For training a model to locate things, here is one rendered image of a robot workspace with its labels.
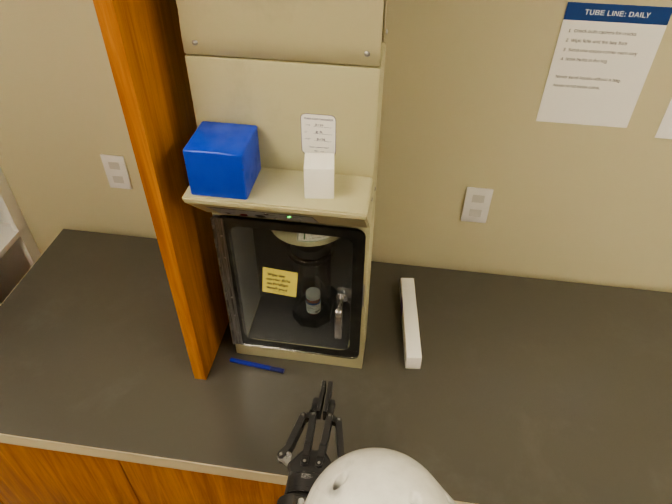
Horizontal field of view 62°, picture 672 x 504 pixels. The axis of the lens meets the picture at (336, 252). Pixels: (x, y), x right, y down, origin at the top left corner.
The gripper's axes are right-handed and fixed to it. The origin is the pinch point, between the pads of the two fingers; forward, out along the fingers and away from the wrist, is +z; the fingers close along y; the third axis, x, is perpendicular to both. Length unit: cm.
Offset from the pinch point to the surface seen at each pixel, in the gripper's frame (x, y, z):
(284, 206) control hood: -36.9, 8.7, 11.8
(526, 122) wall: -28, -39, 66
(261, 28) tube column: -62, 13, 23
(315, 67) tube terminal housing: -57, 5, 23
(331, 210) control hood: -37.0, 0.7, 11.8
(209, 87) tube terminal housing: -52, 23, 23
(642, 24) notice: -53, -57, 66
